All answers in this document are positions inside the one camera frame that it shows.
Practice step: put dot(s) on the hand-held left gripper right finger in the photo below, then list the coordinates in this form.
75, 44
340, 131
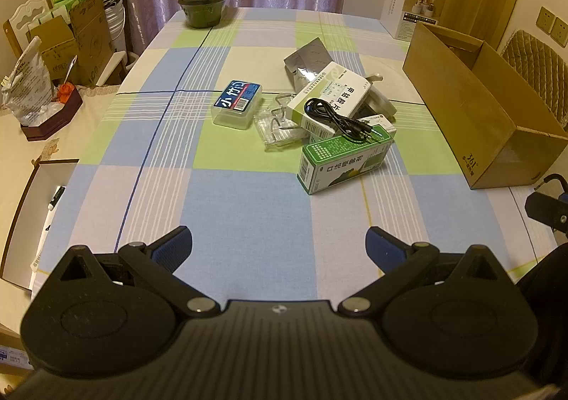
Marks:
386, 251

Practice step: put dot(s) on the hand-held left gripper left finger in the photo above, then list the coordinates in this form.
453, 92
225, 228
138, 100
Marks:
171, 249

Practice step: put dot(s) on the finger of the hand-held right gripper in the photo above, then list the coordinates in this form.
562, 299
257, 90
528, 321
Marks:
564, 198
546, 210

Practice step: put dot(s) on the brown cardboard box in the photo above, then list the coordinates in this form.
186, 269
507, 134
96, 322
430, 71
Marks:
497, 160

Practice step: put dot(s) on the green medicine box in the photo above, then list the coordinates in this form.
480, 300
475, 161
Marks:
337, 160

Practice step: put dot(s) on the small white green-striped box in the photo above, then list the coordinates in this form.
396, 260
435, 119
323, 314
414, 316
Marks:
382, 122

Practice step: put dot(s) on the clear crinkled plastic packet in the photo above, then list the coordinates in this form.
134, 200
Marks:
279, 131

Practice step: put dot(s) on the clear plastic box blue label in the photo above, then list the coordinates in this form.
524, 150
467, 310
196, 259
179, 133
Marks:
237, 100

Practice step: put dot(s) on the large white medicine box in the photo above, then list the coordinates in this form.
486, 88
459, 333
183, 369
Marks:
328, 91

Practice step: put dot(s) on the silver foil bag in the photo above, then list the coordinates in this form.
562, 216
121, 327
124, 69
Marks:
310, 56

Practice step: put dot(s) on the checked tablecloth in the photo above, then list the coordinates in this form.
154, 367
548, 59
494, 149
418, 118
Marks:
248, 204

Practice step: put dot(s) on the quilted beige chair cover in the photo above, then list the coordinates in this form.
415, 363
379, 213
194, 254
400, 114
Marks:
532, 58

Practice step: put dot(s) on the open white box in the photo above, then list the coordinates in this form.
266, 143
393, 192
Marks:
26, 195

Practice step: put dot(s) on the dark red wooden tray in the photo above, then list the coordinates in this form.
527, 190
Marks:
49, 120

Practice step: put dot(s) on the orange small object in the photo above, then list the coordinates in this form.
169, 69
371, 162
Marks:
66, 92

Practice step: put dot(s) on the blue and white box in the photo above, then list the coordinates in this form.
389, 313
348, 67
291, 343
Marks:
13, 355

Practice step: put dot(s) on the crumpled white plastic bag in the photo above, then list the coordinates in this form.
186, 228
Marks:
26, 84

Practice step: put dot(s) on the tall brown cardboard carton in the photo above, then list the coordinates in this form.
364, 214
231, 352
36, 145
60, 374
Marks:
91, 40

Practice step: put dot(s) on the small brown cardboard carton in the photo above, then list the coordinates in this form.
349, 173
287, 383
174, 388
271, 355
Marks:
55, 49

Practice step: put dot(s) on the white bucket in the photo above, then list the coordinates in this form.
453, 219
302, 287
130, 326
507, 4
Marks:
115, 22

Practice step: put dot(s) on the white product box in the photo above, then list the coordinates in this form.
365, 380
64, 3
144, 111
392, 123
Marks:
392, 9

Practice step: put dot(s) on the white chair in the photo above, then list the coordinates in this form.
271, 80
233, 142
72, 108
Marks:
22, 11

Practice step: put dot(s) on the beige wall socket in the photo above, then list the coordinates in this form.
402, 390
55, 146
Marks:
544, 20
560, 31

